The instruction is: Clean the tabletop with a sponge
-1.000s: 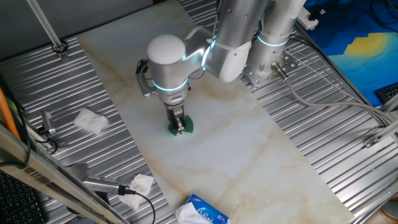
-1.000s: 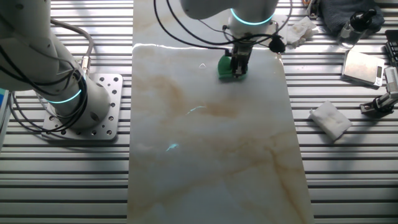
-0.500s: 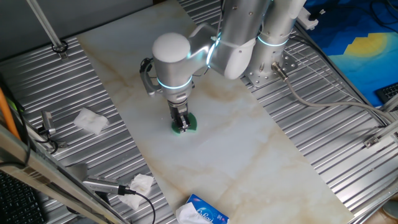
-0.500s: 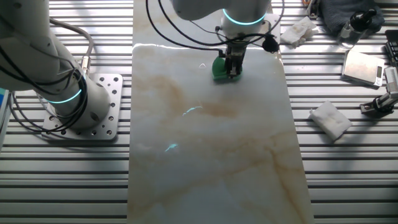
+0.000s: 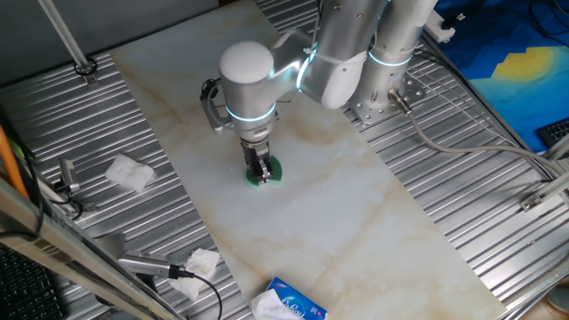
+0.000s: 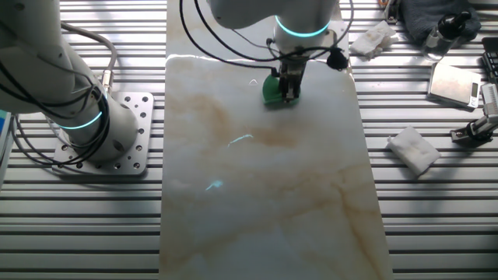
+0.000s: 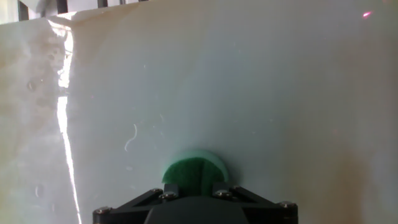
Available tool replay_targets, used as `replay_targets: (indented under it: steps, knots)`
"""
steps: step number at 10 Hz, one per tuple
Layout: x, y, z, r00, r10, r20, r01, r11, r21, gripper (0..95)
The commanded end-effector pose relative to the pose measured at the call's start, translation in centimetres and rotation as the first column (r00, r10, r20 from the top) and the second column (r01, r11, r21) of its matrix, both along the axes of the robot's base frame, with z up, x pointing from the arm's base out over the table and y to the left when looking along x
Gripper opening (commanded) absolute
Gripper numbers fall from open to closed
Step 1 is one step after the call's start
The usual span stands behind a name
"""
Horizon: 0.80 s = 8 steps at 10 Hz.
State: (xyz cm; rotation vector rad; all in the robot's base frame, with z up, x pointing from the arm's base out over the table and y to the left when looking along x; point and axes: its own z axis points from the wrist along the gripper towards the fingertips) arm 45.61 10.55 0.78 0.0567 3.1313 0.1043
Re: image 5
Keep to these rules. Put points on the grey depth camera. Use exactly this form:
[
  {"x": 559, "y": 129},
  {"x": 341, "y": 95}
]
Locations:
[{"x": 142, "y": 264}]

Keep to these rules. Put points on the white power strip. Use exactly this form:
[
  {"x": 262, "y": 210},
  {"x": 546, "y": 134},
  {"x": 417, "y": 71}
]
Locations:
[{"x": 438, "y": 29}]

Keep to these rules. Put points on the white facial tissue sheet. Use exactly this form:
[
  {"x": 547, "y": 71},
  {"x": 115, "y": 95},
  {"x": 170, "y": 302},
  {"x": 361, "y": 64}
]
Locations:
[{"x": 271, "y": 309}]

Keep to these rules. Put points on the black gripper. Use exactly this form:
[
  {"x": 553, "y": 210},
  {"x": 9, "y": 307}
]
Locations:
[{"x": 255, "y": 151}]

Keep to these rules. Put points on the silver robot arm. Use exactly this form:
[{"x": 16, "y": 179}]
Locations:
[{"x": 249, "y": 84}]

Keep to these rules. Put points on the aluminium profile with bracket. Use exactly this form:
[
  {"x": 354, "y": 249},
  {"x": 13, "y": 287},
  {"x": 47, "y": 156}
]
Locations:
[{"x": 531, "y": 203}]

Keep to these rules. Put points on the green sponge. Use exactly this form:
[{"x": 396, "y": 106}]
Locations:
[{"x": 276, "y": 169}]

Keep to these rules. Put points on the orange pole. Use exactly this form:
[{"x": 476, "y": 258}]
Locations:
[{"x": 10, "y": 164}]

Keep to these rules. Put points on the aluminium pole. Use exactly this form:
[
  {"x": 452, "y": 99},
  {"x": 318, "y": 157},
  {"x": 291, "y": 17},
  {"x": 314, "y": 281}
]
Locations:
[{"x": 62, "y": 31}]

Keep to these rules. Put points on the blue tissue pack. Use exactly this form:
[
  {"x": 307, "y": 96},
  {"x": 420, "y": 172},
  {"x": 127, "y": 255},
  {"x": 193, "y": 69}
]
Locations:
[{"x": 302, "y": 302}]

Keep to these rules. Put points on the blue and yellow mat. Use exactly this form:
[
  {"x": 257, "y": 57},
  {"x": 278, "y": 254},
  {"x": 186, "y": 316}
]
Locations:
[{"x": 511, "y": 93}]

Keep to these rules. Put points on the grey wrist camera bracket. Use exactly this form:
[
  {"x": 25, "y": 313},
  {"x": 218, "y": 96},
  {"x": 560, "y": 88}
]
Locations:
[{"x": 212, "y": 117}]

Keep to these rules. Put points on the aluminium frame beam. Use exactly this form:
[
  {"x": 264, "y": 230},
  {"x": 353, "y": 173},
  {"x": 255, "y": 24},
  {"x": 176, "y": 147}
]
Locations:
[{"x": 58, "y": 249}]

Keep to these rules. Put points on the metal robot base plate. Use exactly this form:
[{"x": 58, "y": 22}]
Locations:
[{"x": 373, "y": 113}]

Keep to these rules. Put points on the beige marble slab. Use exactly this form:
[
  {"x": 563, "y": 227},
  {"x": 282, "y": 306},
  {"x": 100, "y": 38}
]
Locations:
[{"x": 311, "y": 222}]

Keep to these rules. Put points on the black keyboard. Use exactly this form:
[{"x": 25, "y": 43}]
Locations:
[
  {"x": 26, "y": 289},
  {"x": 555, "y": 131}
]

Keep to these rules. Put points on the crumpled white tissue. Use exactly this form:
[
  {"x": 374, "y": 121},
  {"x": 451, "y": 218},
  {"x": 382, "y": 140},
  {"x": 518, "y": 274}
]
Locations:
[
  {"x": 129, "y": 173},
  {"x": 200, "y": 264}
]

